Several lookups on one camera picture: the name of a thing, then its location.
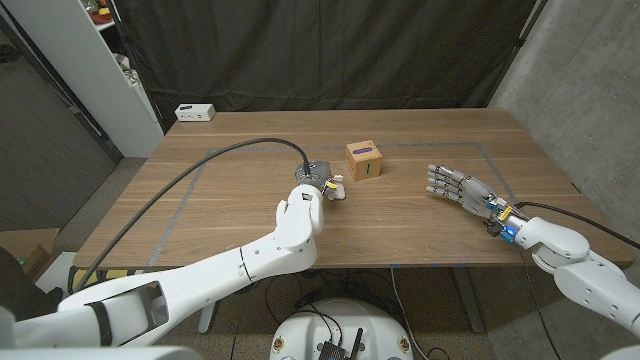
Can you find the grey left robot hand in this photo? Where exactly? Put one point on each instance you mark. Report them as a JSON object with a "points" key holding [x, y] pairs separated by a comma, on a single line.
{"points": [[315, 172]]}

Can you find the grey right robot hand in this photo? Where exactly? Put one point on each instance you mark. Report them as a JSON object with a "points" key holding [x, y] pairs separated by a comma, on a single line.
{"points": [[462, 192]]}

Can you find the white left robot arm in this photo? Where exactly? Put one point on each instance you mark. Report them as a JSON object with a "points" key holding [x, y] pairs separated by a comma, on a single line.
{"points": [[225, 270]]}

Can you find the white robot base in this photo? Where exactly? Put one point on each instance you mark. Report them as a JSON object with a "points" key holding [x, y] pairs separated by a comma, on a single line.
{"points": [[380, 325]]}

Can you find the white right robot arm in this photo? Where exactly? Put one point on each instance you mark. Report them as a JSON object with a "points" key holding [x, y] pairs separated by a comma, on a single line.
{"points": [[585, 280]]}

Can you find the white AirPods case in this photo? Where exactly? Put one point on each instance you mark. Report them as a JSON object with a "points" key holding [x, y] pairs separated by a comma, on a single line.
{"points": [[341, 193]]}

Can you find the wooden block with coloured slots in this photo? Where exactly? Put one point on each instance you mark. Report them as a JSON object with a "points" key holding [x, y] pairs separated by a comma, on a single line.
{"points": [[362, 162]]}

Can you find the grey tape outline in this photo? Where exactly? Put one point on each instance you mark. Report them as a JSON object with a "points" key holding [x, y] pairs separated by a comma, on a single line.
{"points": [[425, 144]]}

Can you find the grey table leg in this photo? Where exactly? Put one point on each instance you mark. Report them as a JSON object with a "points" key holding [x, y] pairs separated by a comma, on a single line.
{"points": [[470, 300]]}

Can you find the black curtain backdrop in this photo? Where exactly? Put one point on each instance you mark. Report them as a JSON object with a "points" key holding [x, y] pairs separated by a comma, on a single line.
{"points": [[325, 50]]}

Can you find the white power strip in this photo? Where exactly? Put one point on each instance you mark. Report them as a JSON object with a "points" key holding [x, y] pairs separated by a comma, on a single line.
{"points": [[195, 112]]}

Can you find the black backdrop stand pole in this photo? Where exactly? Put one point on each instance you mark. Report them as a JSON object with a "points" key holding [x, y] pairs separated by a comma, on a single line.
{"points": [[521, 39]]}

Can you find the black antenna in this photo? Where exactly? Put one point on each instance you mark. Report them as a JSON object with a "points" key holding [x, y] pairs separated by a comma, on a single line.
{"points": [[356, 345]]}

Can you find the grey electronics box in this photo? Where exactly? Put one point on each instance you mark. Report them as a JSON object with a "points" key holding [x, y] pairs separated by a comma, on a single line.
{"points": [[331, 351]]}

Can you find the white table leg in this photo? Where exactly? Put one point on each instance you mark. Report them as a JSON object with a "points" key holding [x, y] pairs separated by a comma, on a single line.
{"points": [[207, 320]]}

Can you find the black yellow floor object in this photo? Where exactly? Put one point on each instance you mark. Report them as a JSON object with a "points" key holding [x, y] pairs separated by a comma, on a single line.
{"points": [[112, 274]]}

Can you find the red item on shelf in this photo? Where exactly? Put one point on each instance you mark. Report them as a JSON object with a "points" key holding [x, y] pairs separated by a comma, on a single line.
{"points": [[100, 17]]}

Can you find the white cabinet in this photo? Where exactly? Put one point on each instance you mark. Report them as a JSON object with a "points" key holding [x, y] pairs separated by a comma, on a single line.
{"points": [[75, 55]]}

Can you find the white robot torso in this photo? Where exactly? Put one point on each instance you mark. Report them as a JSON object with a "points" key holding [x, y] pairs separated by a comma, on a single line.
{"points": [[100, 354]]}

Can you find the cardboard box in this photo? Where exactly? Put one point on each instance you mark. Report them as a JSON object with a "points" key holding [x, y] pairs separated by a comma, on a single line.
{"points": [[25, 245]]}

